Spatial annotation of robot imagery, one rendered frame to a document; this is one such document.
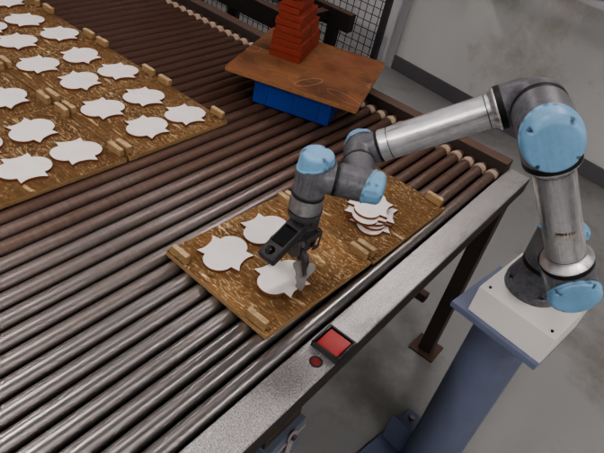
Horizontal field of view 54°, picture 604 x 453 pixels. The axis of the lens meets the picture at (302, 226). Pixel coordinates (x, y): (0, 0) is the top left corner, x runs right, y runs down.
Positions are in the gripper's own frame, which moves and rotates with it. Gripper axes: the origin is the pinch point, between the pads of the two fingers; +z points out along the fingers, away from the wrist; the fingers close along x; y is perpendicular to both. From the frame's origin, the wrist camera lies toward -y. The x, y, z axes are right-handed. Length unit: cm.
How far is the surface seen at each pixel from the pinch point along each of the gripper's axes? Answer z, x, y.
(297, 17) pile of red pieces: -26, 74, 83
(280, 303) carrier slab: 2.1, -4.7, -5.0
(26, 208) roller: 4, 60, -31
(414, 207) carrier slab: 2, -3, 59
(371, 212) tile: -2.9, 0.5, 38.0
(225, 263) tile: 1.1, 12.5, -7.0
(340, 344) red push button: 2.8, -21.7, -3.0
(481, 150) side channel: 0, 0, 111
